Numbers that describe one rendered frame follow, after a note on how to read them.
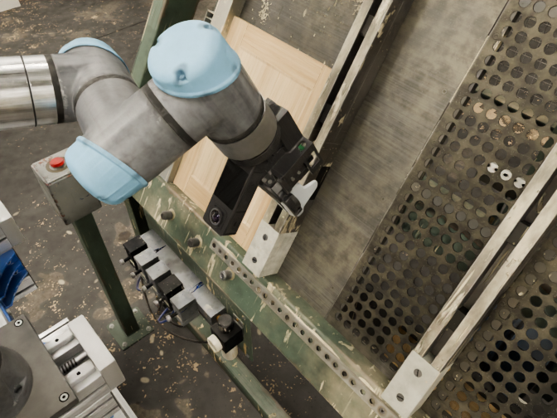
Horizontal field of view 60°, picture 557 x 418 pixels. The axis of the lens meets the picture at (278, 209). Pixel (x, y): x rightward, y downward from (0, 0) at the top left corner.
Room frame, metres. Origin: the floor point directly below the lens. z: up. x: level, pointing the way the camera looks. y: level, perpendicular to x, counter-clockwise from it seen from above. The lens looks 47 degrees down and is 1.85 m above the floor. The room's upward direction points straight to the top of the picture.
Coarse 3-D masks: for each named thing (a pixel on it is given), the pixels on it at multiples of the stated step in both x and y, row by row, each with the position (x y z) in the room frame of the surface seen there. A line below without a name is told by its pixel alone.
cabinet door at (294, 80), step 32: (256, 32) 1.11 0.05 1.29; (256, 64) 1.06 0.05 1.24; (288, 64) 1.00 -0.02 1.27; (320, 64) 0.95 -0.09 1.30; (288, 96) 0.95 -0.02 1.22; (192, 160) 1.01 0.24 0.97; (224, 160) 0.95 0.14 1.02; (192, 192) 0.95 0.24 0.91; (256, 192) 0.85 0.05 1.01; (256, 224) 0.79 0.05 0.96
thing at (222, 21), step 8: (224, 0) 1.20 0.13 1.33; (232, 0) 1.18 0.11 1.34; (240, 0) 1.20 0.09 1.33; (216, 8) 1.20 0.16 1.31; (224, 8) 1.19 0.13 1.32; (232, 8) 1.18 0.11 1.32; (240, 8) 1.20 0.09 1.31; (216, 16) 1.19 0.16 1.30; (224, 16) 1.17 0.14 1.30; (232, 16) 1.18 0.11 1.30; (216, 24) 1.18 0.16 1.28; (224, 24) 1.16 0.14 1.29; (224, 32) 1.16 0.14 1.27; (176, 160) 1.03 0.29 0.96; (168, 168) 1.02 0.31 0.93; (176, 168) 1.02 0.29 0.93; (168, 176) 1.01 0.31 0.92
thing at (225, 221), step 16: (224, 176) 0.45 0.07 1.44; (240, 176) 0.43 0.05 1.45; (256, 176) 0.43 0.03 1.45; (224, 192) 0.43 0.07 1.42; (240, 192) 0.42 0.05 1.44; (208, 208) 0.43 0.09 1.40; (224, 208) 0.42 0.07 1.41; (240, 208) 0.41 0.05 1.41; (208, 224) 0.42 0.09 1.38; (224, 224) 0.40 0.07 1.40
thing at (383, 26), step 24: (384, 0) 0.89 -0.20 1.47; (408, 0) 0.92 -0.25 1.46; (360, 24) 0.89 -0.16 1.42; (384, 24) 0.87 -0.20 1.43; (360, 48) 0.86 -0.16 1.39; (384, 48) 0.88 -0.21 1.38; (336, 72) 0.86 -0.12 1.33; (360, 72) 0.84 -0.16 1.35; (336, 96) 0.85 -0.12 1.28; (360, 96) 0.85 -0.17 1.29; (312, 120) 0.82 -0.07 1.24; (336, 120) 0.80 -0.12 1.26; (336, 144) 0.81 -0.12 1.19; (264, 216) 0.74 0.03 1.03; (288, 216) 0.72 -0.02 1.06; (264, 240) 0.71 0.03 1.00; (288, 240) 0.72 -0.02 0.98; (264, 264) 0.67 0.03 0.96
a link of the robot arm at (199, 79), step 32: (192, 32) 0.41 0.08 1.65; (160, 64) 0.39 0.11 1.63; (192, 64) 0.38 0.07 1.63; (224, 64) 0.39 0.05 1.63; (160, 96) 0.38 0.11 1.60; (192, 96) 0.37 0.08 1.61; (224, 96) 0.38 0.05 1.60; (256, 96) 0.42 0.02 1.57; (192, 128) 0.37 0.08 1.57; (224, 128) 0.39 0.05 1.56
